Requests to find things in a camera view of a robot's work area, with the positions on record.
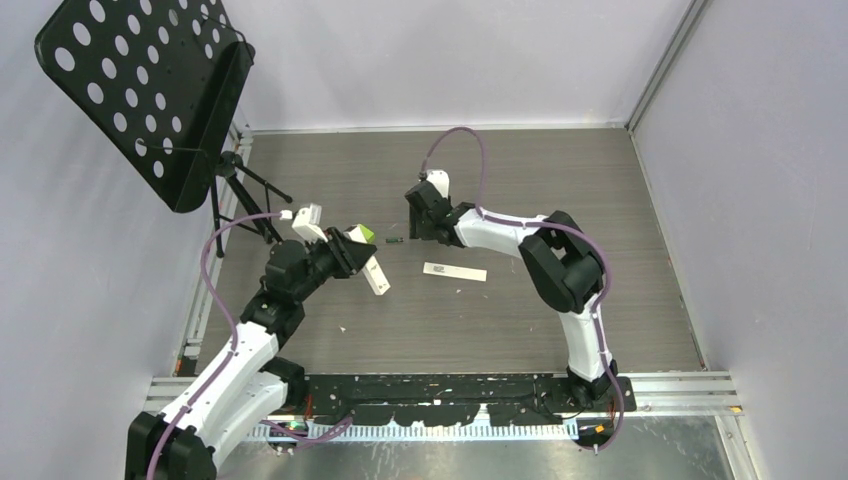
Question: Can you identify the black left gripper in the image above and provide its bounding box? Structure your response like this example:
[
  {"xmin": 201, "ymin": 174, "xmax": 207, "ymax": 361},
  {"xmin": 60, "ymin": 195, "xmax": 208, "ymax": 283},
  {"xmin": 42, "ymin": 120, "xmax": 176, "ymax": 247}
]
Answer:
[{"xmin": 293, "ymin": 227, "xmax": 374, "ymax": 303}]

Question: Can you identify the long white remote cover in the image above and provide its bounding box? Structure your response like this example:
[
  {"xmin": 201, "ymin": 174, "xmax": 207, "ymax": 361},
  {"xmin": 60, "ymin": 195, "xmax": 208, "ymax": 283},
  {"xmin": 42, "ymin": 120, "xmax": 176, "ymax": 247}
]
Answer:
[{"xmin": 423, "ymin": 262, "xmax": 488, "ymax": 282}]

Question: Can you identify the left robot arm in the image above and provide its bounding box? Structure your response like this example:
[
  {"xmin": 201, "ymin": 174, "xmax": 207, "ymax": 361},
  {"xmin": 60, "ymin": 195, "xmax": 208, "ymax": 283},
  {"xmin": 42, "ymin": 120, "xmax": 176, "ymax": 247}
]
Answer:
[{"xmin": 124, "ymin": 227, "xmax": 377, "ymax": 479}]

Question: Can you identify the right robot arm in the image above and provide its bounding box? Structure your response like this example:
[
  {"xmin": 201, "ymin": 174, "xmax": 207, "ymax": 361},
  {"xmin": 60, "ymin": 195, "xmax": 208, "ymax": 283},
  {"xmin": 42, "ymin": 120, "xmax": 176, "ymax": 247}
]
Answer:
[{"xmin": 404, "ymin": 180, "xmax": 617, "ymax": 411}]

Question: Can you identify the green block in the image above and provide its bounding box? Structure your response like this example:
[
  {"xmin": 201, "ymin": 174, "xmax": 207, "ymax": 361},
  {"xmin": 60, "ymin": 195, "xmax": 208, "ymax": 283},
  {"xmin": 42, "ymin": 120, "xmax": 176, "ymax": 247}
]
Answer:
[{"xmin": 346, "ymin": 224, "xmax": 376, "ymax": 244}]

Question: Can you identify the black music stand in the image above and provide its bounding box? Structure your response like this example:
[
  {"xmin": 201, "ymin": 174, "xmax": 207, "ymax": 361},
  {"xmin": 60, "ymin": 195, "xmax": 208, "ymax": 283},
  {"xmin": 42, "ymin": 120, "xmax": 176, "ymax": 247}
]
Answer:
[{"xmin": 34, "ymin": 0, "xmax": 294, "ymax": 260}]

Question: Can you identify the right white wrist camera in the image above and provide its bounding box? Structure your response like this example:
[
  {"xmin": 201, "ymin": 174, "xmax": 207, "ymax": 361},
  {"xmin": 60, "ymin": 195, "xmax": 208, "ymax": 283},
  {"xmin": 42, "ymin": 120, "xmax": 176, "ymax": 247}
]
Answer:
[{"xmin": 418, "ymin": 169, "xmax": 450, "ymax": 198}]

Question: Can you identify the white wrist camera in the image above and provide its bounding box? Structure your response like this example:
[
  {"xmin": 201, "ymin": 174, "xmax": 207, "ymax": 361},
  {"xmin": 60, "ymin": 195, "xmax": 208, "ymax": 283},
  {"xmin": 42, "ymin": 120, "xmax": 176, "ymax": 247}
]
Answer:
[
  {"xmin": 279, "ymin": 203, "xmax": 328, "ymax": 243},
  {"xmin": 418, "ymin": 169, "xmax": 450, "ymax": 198}
]

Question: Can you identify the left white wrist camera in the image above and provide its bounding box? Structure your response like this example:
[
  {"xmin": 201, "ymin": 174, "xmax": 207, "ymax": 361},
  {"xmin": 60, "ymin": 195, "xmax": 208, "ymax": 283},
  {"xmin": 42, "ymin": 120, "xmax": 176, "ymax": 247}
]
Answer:
[{"xmin": 279, "ymin": 203, "xmax": 328, "ymax": 243}]

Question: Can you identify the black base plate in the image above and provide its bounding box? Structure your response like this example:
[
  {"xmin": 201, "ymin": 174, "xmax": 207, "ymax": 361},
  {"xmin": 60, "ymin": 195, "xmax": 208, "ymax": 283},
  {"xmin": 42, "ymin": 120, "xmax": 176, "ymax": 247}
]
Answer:
[{"xmin": 276, "ymin": 373, "xmax": 637, "ymax": 427}]

